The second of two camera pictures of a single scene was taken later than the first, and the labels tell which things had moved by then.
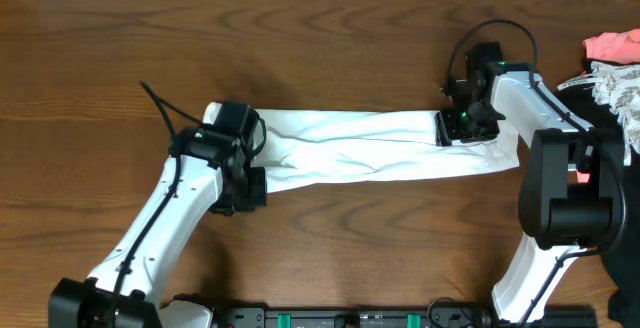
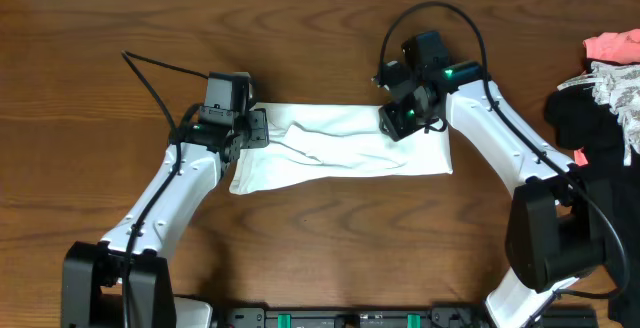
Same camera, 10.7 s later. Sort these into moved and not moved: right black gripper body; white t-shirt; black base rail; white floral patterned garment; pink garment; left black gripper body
Moved: right black gripper body; white t-shirt; left black gripper body
Not moved: white floral patterned garment; pink garment; black base rail
